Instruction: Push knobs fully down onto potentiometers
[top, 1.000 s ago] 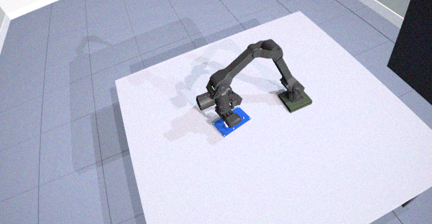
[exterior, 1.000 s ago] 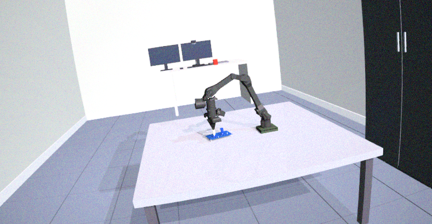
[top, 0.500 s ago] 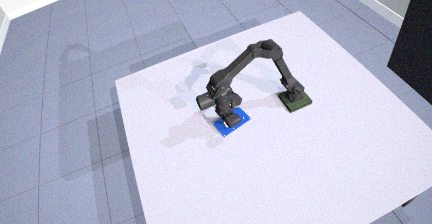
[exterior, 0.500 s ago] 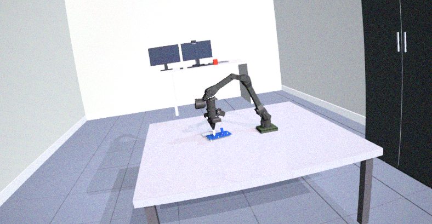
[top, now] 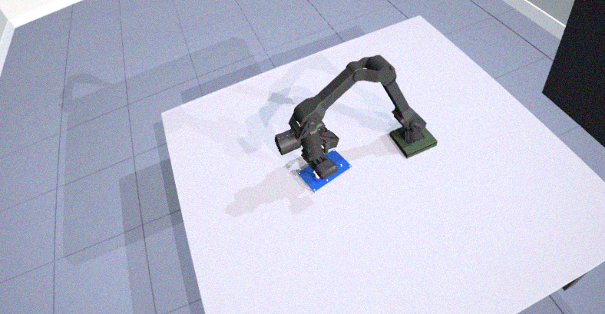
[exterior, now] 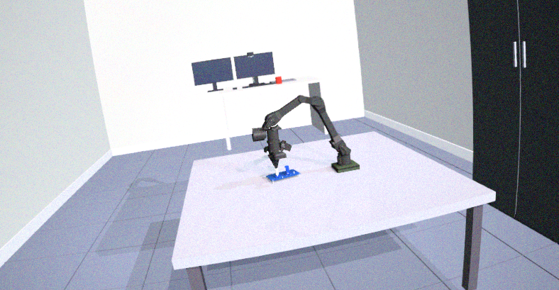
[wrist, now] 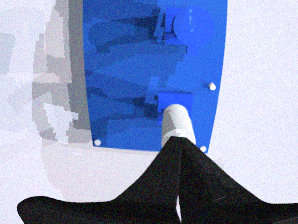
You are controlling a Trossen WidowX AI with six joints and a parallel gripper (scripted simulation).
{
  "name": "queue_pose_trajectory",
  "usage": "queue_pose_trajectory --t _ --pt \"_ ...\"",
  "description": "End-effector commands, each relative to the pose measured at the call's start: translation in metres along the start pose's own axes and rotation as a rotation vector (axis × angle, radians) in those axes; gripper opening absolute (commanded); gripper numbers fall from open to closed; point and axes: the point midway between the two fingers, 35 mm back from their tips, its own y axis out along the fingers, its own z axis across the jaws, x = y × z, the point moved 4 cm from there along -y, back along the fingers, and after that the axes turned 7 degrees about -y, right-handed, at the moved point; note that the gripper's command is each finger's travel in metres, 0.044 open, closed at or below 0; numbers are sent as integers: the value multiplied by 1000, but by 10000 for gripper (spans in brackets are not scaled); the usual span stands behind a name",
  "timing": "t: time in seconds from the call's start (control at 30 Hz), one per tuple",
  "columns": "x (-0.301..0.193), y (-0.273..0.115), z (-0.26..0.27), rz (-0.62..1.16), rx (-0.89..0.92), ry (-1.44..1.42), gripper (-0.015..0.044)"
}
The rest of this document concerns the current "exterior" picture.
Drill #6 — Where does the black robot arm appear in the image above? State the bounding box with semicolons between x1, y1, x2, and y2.
252;95;352;167

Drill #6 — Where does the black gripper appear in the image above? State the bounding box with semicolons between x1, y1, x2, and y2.
264;138;287;169

